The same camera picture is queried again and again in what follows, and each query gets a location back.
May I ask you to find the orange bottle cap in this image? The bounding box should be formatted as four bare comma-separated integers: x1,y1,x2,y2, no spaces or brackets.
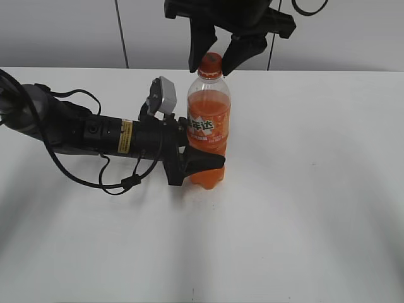
198,52,222,80

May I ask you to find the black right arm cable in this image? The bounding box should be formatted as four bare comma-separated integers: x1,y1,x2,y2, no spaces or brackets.
266,0,331,71

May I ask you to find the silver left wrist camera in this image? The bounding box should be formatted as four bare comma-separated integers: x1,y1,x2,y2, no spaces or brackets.
145,76,177,116

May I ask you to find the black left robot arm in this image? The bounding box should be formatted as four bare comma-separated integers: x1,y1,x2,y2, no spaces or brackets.
1,77,225,190

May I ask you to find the orange soda plastic bottle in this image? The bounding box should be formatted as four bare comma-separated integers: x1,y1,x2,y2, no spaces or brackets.
186,71,232,190

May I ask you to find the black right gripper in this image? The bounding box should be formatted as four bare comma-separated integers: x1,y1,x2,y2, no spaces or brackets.
164,0,296,76

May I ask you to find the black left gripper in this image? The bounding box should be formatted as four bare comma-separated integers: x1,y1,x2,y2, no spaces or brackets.
134,114,225,186

